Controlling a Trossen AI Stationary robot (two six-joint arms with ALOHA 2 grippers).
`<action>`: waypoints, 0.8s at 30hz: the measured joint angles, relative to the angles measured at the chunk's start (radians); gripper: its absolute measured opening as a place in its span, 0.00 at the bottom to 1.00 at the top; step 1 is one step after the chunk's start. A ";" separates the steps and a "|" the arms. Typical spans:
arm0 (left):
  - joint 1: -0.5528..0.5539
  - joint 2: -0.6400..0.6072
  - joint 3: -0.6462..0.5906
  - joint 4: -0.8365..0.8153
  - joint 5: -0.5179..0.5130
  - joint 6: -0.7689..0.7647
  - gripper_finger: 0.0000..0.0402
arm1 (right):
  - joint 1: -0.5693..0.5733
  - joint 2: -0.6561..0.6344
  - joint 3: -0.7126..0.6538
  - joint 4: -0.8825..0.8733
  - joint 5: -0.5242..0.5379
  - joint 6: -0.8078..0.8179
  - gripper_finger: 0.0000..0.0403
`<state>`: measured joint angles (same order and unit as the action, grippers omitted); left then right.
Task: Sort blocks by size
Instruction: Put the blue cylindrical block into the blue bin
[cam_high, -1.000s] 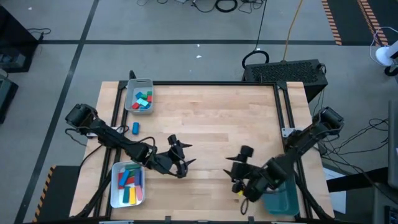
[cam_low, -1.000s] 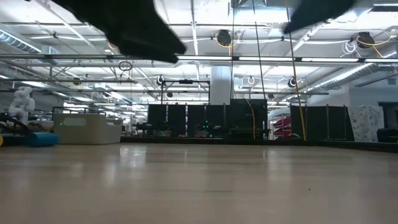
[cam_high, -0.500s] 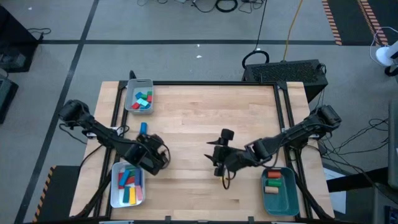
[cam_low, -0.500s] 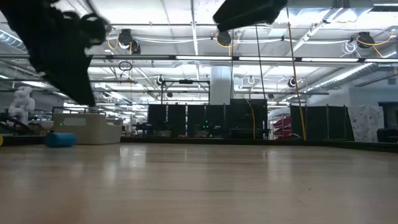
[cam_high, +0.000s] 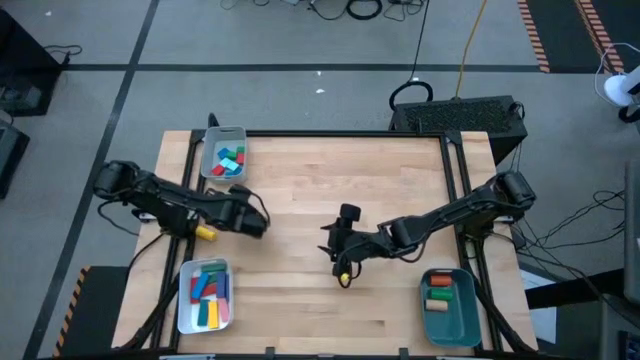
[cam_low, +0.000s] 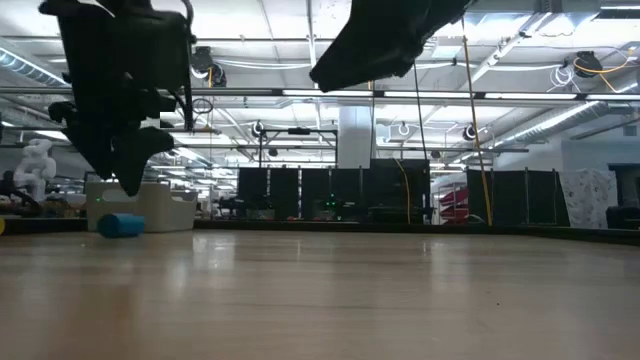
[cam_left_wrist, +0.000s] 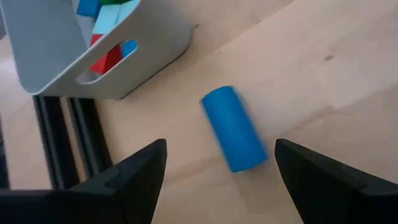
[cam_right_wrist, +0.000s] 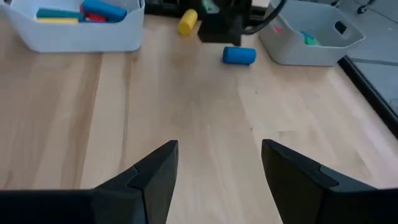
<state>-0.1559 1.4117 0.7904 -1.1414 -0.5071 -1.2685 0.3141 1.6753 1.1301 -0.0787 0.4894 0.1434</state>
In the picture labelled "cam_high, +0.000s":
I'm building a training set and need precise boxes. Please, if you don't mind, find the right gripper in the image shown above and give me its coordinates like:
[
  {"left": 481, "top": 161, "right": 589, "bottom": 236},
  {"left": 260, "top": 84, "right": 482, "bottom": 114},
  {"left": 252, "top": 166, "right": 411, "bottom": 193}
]
[{"left": 317, "top": 202, "right": 386, "bottom": 290}]

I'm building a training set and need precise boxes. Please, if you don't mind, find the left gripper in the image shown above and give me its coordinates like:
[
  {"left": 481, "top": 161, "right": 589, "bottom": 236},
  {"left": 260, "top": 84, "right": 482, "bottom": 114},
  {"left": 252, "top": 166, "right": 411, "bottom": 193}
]
[{"left": 214, "top": 183, "right": 272, "bottom": 240}]

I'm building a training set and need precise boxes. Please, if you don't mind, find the white rectangular tray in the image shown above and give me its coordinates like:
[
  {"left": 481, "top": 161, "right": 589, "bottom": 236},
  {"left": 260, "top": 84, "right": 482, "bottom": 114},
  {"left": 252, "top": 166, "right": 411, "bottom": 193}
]
[{"left": 177, "top": 256, "right": 235, "bottom": 335}]

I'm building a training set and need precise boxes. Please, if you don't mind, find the grey plastic bin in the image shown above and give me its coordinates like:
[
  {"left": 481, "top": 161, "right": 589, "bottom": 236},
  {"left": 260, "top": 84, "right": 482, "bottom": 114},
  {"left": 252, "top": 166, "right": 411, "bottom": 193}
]
[{"left": 200, "top": 124, "right": 249, "bottom": 185}]

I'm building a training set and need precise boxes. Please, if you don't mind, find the teal rectangular tray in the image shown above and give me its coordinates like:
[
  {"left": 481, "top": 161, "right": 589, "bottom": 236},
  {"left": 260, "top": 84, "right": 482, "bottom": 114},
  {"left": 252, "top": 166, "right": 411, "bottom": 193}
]
[{"left": 420, "top": 268, "right": 483, "bottom": 349}]

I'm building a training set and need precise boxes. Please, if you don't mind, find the black hazard-striped floor mat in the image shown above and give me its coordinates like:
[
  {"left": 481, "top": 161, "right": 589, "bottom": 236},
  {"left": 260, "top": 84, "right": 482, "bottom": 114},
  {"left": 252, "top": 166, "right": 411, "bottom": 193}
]
[
  {"left": 52, "top": 265, "right": 130, "bottom": 359},
  {"left": 517, "top": 0, "right": 626, "bottom": 75}
]

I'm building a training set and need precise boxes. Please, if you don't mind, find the black computer case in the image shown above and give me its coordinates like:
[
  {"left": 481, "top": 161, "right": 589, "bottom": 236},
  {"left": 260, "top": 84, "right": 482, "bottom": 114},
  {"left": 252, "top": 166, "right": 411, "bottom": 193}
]
[{"left": 388, "top": 94, "right": 529, "bottom": 165}]

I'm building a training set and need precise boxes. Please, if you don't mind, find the white sheet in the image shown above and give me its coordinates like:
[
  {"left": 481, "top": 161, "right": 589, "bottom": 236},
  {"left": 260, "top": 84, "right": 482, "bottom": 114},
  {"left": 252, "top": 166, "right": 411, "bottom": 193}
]
[{"left": 518, "top": 269, "right": 559, "bottom": 346}]

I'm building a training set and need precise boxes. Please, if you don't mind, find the black equipment box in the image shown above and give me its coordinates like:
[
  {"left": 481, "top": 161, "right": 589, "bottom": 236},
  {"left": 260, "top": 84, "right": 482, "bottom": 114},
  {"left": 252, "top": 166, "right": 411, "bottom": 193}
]
[{"left": 0, "top": 112, "right": 31, "bottom": 201}]

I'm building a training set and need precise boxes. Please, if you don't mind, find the black cabinet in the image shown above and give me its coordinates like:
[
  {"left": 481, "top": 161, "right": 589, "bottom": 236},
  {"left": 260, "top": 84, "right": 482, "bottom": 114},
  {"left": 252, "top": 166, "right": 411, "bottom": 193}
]
[{"left": 0, "top": 8, "right": 64, "bottom": 119}]

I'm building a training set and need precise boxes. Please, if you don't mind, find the white floor stand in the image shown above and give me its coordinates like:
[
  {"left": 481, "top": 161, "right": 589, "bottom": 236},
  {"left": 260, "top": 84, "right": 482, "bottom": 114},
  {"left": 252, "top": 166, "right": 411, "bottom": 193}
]
[{"left": 593, "top": 42, "right": 640, "bottom": 124}]

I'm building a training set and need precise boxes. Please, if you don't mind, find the black coiled power cable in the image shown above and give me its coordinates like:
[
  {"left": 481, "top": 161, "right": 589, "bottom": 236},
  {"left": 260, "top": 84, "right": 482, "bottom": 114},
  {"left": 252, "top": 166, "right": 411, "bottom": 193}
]
[{"left": 388, "top": 0, "right": 434, "bottom": 112}]

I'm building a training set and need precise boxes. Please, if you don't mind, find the black cable coil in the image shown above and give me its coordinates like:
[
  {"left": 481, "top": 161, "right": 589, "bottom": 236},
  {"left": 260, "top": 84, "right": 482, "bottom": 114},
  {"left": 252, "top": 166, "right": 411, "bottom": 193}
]
[{"left": 346, "top": 0, "right": 384, "bottom": 22}]

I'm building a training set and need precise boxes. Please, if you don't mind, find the yellow cable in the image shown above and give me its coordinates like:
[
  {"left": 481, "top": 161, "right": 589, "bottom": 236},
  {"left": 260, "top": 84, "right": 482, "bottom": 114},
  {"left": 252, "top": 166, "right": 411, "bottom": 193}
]
[{"left": 453, "top": 0, "right": 489, "bottom": 99}]

